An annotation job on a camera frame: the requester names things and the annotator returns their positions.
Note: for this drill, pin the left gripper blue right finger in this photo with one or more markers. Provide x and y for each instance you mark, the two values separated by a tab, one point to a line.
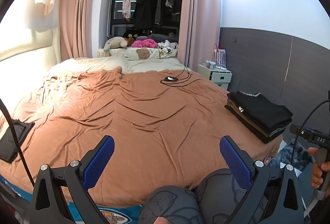
238	161

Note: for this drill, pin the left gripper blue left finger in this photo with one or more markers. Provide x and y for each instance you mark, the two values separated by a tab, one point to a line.
95	161

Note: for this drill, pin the black t-shirt with patterned trim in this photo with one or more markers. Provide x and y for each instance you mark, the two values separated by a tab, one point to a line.
267	115

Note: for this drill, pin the stack of folded dark clothes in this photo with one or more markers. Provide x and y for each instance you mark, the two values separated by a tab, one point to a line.
255	129

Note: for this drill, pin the person's right hand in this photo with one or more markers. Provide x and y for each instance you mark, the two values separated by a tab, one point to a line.
317	171

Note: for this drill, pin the grey fluffy floor rug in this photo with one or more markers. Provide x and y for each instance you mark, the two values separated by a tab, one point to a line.
297	156

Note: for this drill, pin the person's grey patterned trousers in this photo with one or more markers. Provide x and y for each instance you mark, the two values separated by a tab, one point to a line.
212	201

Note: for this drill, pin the blue printed bed base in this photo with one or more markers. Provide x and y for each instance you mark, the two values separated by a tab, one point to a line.
19	202

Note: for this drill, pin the peach brown blanket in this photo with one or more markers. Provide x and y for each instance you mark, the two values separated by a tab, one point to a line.
163	135

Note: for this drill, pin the white nightstand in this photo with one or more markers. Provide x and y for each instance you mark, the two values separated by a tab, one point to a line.
220	77

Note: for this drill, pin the small black device on bed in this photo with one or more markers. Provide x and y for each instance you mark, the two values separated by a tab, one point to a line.
174	79

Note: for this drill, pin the bear print pillow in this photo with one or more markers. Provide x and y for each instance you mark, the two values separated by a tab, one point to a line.
132	53

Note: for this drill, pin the beige plush toy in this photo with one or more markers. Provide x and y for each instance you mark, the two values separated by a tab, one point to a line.
115	43

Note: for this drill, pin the pink plush blanket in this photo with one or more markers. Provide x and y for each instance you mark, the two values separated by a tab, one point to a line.
148	43

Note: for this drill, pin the black white patterned cloth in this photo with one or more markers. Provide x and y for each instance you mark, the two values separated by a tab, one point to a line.
167	47

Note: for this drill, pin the right pink curtain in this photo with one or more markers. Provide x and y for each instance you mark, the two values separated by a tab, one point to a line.
199	31

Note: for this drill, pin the pink curtain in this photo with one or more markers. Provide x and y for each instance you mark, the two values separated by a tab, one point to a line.
75	23
199	31

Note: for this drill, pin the hanging black coat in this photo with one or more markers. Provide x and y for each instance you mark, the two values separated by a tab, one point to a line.
144	14

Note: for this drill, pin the hanging floral garment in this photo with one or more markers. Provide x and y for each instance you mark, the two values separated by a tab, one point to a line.
126	12

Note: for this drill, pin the left pink curtain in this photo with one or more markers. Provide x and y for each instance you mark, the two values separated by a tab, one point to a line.
75	23

